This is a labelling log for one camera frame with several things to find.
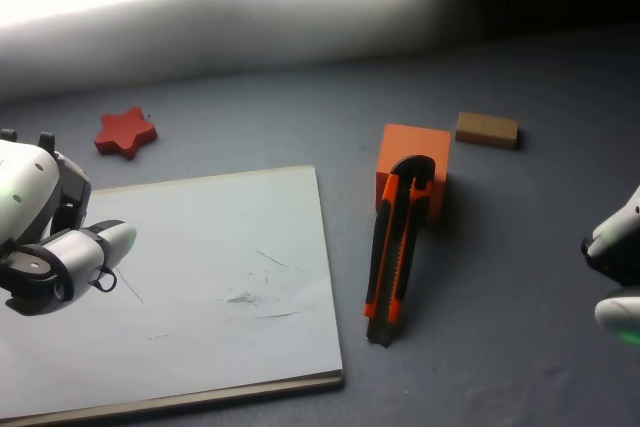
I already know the red star block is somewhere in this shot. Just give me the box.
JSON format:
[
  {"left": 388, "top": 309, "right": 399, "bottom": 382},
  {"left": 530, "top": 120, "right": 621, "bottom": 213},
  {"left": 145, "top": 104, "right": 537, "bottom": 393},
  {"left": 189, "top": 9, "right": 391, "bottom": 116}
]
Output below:
[{"left": 93, "top": 106, "right": 159, "bottom": 161}]

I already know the orange rectangular block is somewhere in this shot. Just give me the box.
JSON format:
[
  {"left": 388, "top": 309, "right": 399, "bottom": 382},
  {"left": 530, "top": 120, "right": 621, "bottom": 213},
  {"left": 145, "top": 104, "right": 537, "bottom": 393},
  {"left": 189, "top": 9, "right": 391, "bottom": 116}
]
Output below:
[{"left": 374, "top": 122, "right": 453, "bottom": 227}]

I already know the white backdrop board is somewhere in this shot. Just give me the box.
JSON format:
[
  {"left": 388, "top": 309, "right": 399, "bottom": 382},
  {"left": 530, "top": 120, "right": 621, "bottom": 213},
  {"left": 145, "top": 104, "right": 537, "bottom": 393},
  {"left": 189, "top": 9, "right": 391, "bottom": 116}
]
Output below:
[{"left": 0, "top": 0, "right": 481, "bottom": 104}]

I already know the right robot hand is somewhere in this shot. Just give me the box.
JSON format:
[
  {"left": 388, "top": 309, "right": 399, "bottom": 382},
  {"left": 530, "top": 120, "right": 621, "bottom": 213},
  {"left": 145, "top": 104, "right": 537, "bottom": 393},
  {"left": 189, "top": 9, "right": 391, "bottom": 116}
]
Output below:
[{"left": 580, "top": 185, "right": 640, "bottom": 348}]

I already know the grey table cloth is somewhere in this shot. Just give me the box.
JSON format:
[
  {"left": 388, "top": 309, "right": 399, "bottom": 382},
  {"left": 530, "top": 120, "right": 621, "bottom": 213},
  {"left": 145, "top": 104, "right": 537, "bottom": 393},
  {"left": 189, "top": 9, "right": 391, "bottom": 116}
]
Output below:
[{"left": 0, "top": 31, "right": 640, "bottom": 427}]

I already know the orange black utility knife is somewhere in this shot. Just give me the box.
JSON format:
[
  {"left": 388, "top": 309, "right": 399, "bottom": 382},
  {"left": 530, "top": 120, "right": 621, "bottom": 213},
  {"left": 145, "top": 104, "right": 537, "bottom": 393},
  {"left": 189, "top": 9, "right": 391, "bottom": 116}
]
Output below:
[{"left": 363, "top": 155, "right": 437, "bottom": 350}]

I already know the tan wooden block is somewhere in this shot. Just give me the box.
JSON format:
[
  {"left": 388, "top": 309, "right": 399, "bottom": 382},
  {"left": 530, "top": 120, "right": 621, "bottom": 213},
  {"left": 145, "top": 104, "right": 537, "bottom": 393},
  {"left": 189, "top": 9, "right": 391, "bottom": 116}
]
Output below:
[{"left": 454, "top": 111, "right": 520, "bottom": 151}]

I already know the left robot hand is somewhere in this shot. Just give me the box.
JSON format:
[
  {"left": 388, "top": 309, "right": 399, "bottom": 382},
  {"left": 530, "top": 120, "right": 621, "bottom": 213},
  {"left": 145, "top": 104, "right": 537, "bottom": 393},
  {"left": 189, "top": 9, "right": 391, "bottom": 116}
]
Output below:
[{"left": 0, "top": 129, "right": 137, "bottom": 317}]

